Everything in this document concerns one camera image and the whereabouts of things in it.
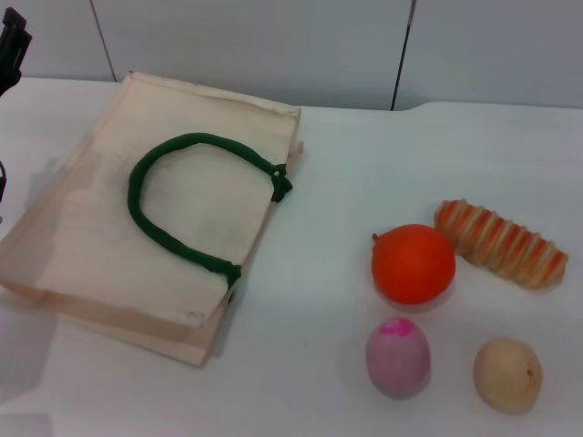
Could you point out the pink egg-shaped pastry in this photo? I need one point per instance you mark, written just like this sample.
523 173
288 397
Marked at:
397 359

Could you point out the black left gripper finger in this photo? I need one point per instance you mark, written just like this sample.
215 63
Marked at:
10 50
3 179

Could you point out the orange striped bread roll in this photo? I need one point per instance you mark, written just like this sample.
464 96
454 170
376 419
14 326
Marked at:
501 243

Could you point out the orange round fruit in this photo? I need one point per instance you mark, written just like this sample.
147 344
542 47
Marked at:
413 264

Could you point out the beige egg yolk pastry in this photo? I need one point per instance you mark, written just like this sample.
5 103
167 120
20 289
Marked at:
507 375

